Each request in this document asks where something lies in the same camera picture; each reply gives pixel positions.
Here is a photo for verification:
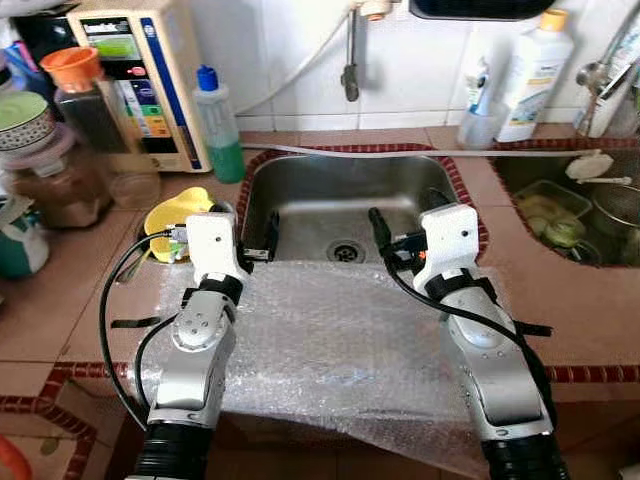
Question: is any yellow plastic bowl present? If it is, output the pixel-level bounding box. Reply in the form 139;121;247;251
143;186;216;264

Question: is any steel spoon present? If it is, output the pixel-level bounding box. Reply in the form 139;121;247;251
116;246;161;285

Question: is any stainless steel sink basin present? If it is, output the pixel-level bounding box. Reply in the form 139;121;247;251
495;150;640;269
243;152;463;266

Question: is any clear plastic cup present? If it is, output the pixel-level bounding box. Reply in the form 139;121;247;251
458;100;511;151

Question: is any green soap bottle blue cap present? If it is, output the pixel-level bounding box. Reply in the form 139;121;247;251
192;65;246;184

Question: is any clear square plastic container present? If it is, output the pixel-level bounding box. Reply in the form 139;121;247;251
515;180;593;241

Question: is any clear bubble wrap sheet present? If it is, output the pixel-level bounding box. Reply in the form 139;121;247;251
140;262;546;479

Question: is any small glass jar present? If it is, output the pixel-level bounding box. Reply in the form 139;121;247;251
545;218;586;251

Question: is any clear glass tumbler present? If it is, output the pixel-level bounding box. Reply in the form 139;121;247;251
110;170;161;211

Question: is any white detergent bottle yellow cap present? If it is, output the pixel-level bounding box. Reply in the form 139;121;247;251
495;8;576;143

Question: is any steel pot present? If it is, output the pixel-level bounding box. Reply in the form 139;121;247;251
590;182;640;241

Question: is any chrome gooseneck faucet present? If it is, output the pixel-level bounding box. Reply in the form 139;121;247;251
575;10;640;136

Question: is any brown glass jar pink lid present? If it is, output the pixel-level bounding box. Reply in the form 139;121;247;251
0;125;113;229

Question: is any beige water ionizer appliance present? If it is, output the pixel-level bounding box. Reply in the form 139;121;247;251
65;0;211;173

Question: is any teal and white mug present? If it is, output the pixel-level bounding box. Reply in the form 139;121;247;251
0;195;51;279

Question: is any glass jar orange lid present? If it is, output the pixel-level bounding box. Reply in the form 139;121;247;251
40;47;131;156

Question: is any black appliance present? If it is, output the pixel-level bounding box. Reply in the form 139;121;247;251
10;10;79;63

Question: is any orange plastic hoop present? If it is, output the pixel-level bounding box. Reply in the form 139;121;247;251
0;435;31;480

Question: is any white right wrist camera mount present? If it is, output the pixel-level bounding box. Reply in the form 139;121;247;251
413;203;481;293

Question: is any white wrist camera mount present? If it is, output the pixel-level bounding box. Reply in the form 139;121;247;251
413;203;481;293
183;212;251;286

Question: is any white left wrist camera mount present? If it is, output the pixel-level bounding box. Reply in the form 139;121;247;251
183;212;251;286

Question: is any steel wall tap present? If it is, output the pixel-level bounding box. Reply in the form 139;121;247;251
340;0;401;103

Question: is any white wall hose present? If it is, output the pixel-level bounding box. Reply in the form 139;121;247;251
235;8;361;116

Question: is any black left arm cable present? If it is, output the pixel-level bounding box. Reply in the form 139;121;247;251
98;228;191;431

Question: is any dark blue wall tray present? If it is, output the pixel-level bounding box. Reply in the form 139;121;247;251
408;0;556;23

